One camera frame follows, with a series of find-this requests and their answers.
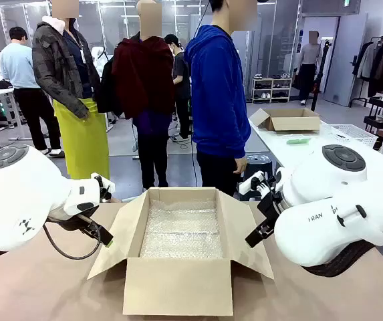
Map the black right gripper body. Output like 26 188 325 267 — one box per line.
257 187 287 229

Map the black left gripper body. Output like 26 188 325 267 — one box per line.
75 213 103 239

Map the brown cardboard shipping box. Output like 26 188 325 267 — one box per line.
86 187 275 317
249 107 321 132

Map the person right forearm blue sleeve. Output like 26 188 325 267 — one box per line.
230 110 251 161

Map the person right hand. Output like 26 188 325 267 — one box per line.
233 156 248 175

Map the black plastic stool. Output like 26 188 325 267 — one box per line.
243 154 274 184

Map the white work table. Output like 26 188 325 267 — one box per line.
248 113 383 170

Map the clear bubble wrap sheet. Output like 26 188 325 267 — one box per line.
139 199 225 259

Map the mannequin camouflage jacket yellow skirt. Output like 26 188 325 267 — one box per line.
31 0 110 181

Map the white plastic mesh basket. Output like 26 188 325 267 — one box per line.
320 124 378 150

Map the white shoe rack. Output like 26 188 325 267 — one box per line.
251 77 293 104

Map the person in blue hoodie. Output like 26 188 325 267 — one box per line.
184 0 259 198

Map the black tripod stand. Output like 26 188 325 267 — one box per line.
310 39 333 113

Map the black backpack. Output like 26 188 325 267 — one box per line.
96 56 122 117

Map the black trolley cart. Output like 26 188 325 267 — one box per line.
363 95 383 148

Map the person in grey sweater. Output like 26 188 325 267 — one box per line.
295 30 323 105

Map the mannequin dark red jacket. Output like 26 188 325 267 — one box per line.
111 0 176 190

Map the person in black t-shirt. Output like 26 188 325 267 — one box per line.
163 33 193 143

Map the person in light blue shirt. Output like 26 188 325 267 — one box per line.
0 26 62 156

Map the black clothes rack with coats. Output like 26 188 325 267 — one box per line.
350 35 383 108

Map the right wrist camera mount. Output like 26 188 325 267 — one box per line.
239 170 277 201

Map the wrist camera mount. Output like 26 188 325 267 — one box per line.
90 173 116 203
239 170 277 201

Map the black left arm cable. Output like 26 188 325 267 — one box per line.
42 213 102 261

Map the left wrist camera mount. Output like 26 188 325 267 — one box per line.
90 173 116 203

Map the black cable bundle sleeve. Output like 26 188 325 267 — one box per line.
299 227 383 278

